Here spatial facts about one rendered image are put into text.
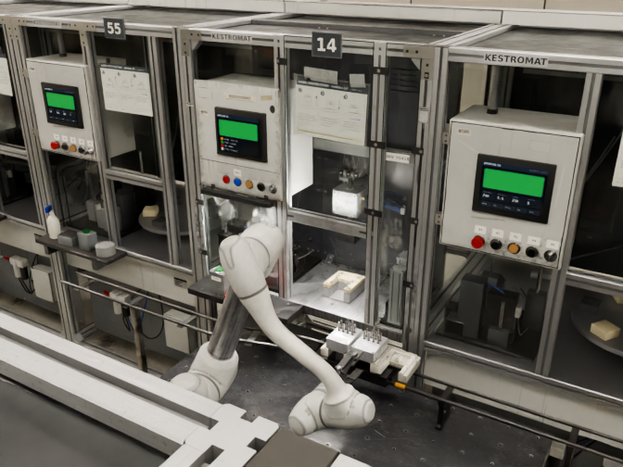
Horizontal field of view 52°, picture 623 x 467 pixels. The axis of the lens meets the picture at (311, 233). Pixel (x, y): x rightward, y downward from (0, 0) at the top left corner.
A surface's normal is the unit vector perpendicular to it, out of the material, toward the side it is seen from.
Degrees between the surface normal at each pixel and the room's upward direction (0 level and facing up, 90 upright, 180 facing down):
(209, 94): 90
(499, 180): 90
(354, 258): 90
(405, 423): 0
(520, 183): 90
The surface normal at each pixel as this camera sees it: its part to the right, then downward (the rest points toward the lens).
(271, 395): 0.00, -0.91
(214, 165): -0.51, 0.35
